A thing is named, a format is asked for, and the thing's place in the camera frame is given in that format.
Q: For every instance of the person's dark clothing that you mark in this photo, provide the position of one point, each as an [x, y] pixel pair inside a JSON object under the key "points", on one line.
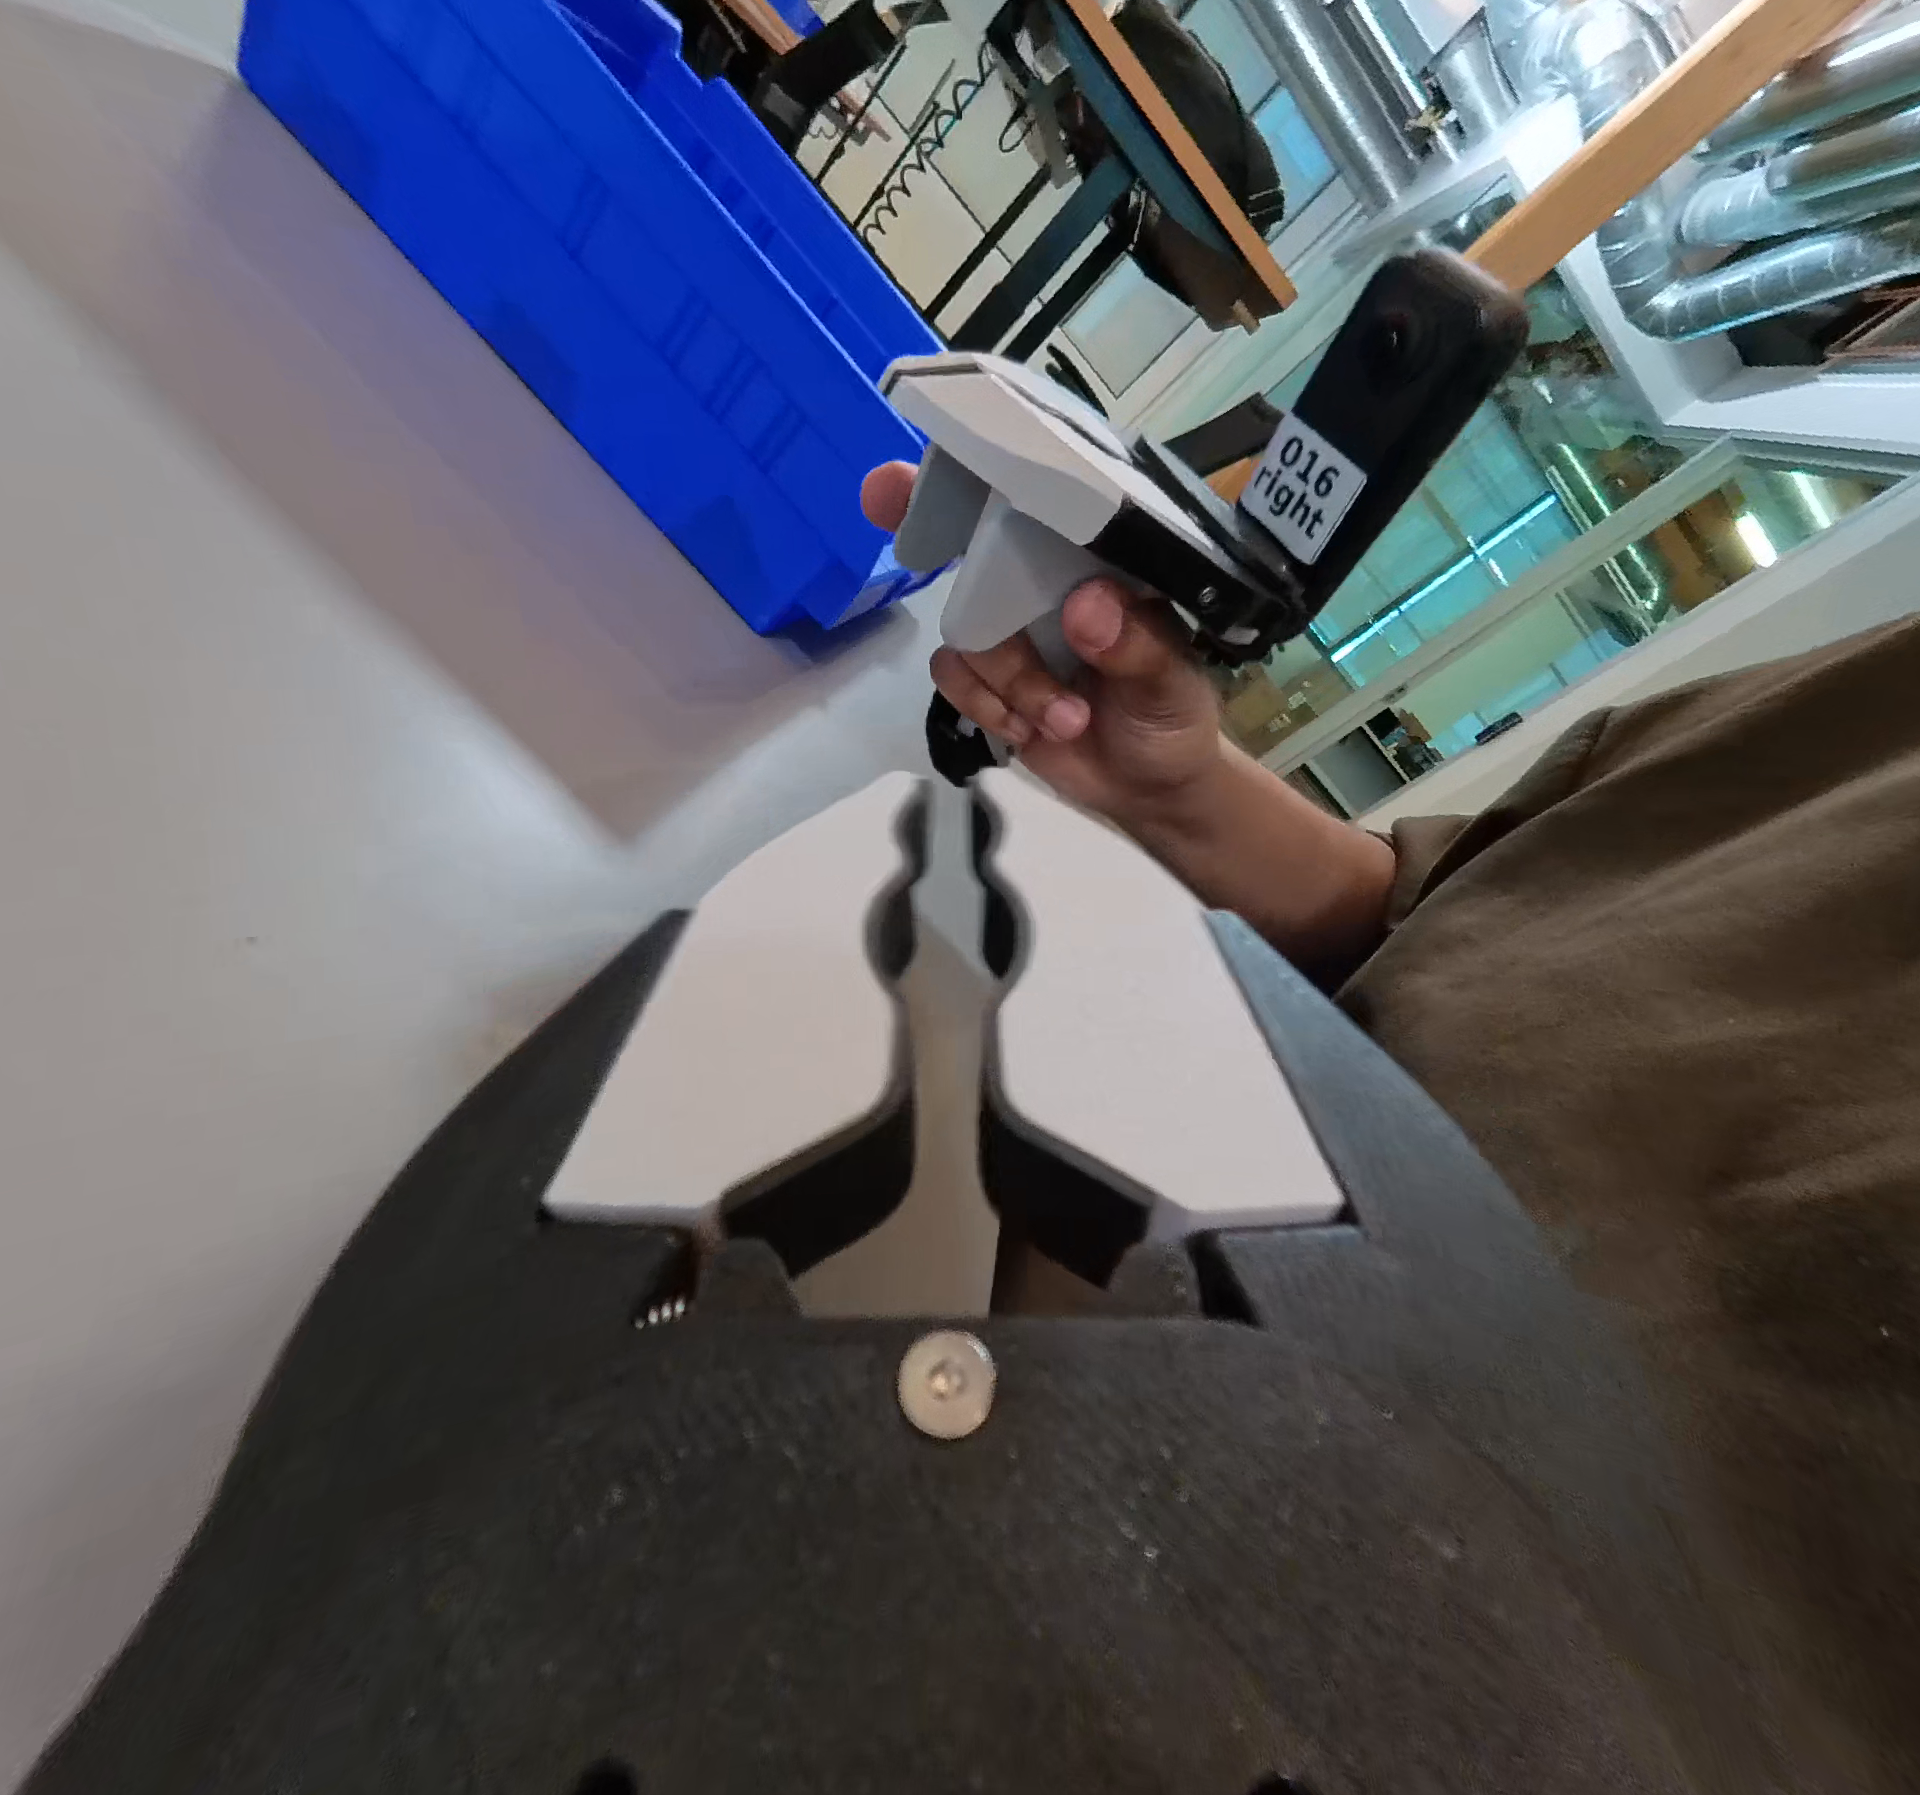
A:
{"points": [[1651, 1075]]}

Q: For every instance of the silver elbow air duct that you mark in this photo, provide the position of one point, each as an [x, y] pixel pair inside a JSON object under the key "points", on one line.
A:
{"points": [[1755, 280]]}

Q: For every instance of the person's right hand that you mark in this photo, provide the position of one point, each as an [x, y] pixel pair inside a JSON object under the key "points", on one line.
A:
{"points": [[1140, 715]]}

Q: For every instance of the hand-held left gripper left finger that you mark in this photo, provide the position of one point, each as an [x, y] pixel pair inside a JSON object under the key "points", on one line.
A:
{"points": [[752, 1045]]}

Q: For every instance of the person's right forearm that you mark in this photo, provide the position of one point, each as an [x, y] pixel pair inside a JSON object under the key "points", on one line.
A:
{"points": [[1291, 879]]}

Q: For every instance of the black bag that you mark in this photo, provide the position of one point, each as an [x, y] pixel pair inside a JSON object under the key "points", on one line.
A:
{"points": [[1199, 114]]}

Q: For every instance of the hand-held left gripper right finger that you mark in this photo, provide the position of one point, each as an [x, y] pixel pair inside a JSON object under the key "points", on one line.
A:
{"points": [[1156, 1059]]}

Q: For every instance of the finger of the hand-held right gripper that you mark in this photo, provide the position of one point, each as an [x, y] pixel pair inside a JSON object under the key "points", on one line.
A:
{"points": [[938, 519], [1036, 475]]}

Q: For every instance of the blue plastic bin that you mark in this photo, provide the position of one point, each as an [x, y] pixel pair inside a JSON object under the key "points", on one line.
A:
{"points": [[524, 174]]}

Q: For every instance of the wooden top table black base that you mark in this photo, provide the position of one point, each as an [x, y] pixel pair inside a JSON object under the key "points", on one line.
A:
{"points": [[1096, 70]]}

